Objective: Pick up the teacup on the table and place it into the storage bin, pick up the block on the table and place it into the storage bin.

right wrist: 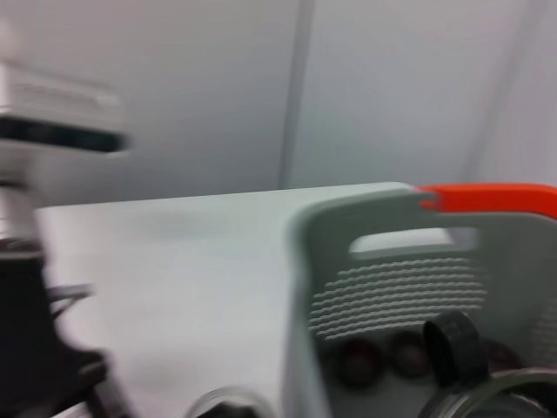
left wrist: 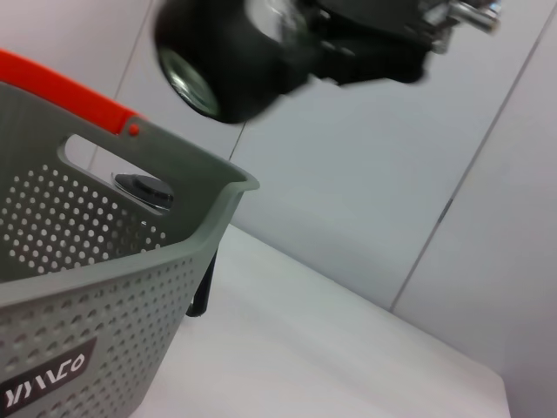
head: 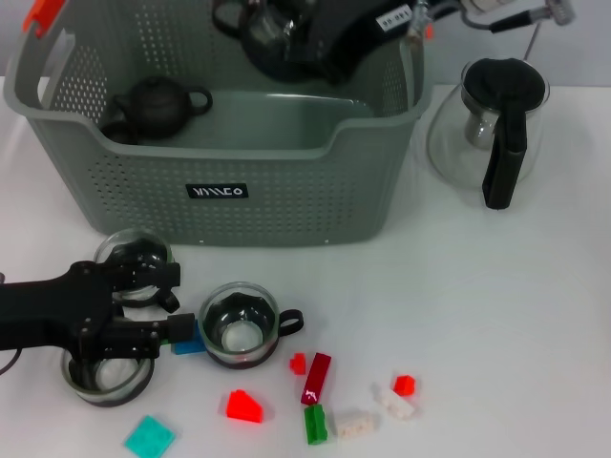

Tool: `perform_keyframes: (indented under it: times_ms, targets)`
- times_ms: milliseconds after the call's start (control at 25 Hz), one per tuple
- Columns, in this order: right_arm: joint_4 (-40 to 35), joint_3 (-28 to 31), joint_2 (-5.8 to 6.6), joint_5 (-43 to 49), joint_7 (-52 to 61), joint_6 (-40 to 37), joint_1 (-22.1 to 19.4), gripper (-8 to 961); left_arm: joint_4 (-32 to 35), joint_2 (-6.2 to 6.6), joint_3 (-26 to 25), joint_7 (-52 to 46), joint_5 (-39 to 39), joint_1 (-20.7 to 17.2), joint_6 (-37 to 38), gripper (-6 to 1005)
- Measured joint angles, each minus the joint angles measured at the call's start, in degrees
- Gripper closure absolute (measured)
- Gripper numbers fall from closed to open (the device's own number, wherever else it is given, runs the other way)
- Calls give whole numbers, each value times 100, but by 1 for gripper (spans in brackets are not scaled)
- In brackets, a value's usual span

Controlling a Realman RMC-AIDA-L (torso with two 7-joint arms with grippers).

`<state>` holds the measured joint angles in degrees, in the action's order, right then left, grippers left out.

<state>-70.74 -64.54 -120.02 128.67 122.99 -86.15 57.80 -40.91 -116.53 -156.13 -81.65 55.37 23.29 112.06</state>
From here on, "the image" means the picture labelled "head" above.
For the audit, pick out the glass teacup black holder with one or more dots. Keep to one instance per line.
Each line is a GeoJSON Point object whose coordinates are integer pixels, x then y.
{"type": "Point", "coordinates": [238, 334]}
{"type": "Point", "coordinates": [267, 47]}
{"type": "Point", "coordinates": [136, 301]}
{"type": "Point", "coordinates": [110, 381]}

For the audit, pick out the small red toy brick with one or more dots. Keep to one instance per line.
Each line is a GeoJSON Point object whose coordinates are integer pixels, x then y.
{"type": "Point", "coordinates": [298, 363]}
{"type": "Point", "coordinates": [405, 385]}

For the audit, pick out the grey perforated storage bin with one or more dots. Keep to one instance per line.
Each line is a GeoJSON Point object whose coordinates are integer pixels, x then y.
{"type": "Point", "coordinates": [262, 200]}

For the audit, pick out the white toy brick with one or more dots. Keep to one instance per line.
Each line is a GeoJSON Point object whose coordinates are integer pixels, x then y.
{"type": "Point", "coordinates": [396, 401]}
{"type": "Point", "coordinates": [353, 423]}

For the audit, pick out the dark red long brick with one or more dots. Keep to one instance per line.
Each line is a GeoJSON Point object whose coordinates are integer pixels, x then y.
{"type": "Point", "coordinates": [317, 379]}

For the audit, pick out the blue toy brick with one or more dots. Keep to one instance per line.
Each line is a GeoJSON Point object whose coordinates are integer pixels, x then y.
{"type": "Point", "coordinates": [188, 347]}

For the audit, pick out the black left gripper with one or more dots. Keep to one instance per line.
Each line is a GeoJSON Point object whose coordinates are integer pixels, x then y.
{"type": "Point", "coordinates": [48, 315]}

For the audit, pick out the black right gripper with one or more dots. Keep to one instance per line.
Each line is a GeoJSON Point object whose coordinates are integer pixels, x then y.
{"type": "Point", "coordinates": [363, 33]}

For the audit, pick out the red sloped toy brick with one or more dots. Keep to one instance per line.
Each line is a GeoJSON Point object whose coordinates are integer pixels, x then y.
{"type": "Point", "coordinates": [244, 405]}

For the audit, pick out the teal flat toy plate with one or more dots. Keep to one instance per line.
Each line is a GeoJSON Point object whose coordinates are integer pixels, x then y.
{"type": "Point", "coordinates": [150, 436]}

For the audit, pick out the glass teapot black lid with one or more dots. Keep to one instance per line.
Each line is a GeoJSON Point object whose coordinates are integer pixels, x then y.
{"type": "Point", "coordinates": [506, 143]}

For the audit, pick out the black clay teapot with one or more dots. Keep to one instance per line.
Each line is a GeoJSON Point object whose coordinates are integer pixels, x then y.
{"type": "Point", "coordinates": [155, 107]}

